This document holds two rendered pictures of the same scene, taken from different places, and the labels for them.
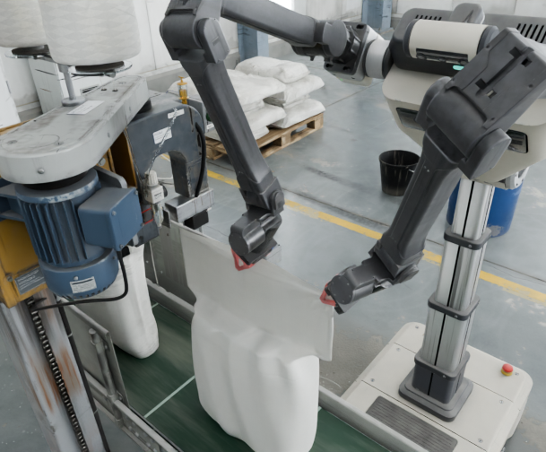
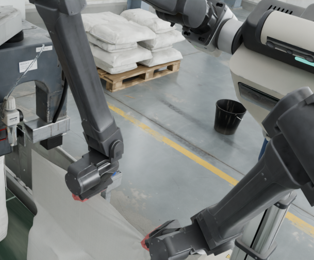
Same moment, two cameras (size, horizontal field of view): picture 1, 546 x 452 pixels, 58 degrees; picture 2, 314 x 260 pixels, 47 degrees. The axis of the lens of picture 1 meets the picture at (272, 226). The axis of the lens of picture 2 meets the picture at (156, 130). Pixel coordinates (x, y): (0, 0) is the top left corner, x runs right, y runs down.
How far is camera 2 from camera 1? 0.26 m
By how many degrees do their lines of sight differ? 4
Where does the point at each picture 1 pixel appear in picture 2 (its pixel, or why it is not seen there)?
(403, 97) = (246, 74)
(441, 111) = (295, 127)
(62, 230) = not seen: outside the picture
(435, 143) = (279, 157)
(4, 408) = not seen: outside the picture
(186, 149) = (50, 81)
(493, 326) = (280, 253)
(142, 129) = (8, 58)
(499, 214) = not seen: hidden behind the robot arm
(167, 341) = (14, 232)
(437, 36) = (288, 29)
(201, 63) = (54, 12)
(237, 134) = (84, 85)
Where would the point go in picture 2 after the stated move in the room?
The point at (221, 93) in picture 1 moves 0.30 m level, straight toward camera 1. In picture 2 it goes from (72, 45) to (39, 136)
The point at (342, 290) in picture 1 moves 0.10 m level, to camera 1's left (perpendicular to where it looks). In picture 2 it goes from (159, 253) to (107, 247)
